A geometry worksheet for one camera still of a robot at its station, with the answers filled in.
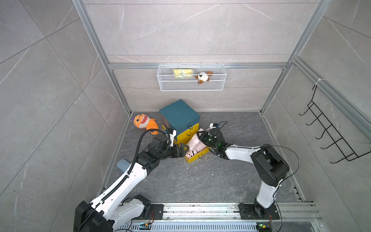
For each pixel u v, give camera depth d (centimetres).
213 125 87
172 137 69
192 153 91
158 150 57
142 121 104
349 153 59
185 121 85
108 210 40
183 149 67
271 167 49
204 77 86
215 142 73
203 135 82
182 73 83
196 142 88
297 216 74
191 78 90
